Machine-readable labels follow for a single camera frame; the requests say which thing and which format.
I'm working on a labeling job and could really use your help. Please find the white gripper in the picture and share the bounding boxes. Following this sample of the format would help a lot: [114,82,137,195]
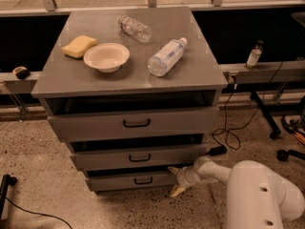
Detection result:
[168,166,194,198]

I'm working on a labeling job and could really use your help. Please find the grey bottom drawer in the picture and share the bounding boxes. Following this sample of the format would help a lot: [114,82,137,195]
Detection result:
[86,169,176,192]

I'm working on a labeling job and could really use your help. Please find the grey drawer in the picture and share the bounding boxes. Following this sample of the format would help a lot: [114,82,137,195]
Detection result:
[71,144,207,171]
[86,169,176,192]
[48,107,218,142]

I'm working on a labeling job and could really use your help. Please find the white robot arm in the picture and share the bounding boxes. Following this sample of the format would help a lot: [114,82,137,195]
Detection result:
[170,156,305,229]

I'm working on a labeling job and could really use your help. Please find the grey middle drawer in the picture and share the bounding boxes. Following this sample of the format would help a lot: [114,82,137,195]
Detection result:
[71,144,207,171]

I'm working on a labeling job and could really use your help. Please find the grey top drawer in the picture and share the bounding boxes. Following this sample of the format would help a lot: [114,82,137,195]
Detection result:
[48,107,218,142]

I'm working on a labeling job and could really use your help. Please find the grey drawer cabinet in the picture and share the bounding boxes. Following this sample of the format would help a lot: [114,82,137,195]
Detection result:
[31,7,227,179]

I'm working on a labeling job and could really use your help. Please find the black power adapter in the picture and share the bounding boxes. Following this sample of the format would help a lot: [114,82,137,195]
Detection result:
[208,145,227,156]

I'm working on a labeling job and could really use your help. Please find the labelled clear water bottle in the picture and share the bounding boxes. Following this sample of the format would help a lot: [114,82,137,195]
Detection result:
[148,37,188,77]

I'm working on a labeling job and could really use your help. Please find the person's sneaker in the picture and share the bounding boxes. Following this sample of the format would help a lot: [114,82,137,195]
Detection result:
[281,116,305,145]

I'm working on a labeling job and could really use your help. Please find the white paper bowl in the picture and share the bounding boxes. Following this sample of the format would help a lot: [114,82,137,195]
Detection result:
[83,43,130,73]

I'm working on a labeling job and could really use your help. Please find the small bottle on ledge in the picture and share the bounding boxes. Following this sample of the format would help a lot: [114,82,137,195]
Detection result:
[246,40,264,69]

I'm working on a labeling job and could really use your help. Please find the clear crumpled plastic bottle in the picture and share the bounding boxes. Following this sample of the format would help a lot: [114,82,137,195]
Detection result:
[117,15,152,43]

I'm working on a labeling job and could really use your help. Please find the yellow sponge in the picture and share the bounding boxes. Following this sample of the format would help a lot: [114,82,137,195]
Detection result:
[61,35,97,59]

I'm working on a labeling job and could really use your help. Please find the black stand bottom left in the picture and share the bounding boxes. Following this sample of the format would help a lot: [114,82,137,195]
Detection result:
[0,175,17,219]

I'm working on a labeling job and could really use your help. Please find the black cable bottom left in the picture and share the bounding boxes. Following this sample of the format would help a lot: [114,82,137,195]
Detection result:
[4,197,73,229]

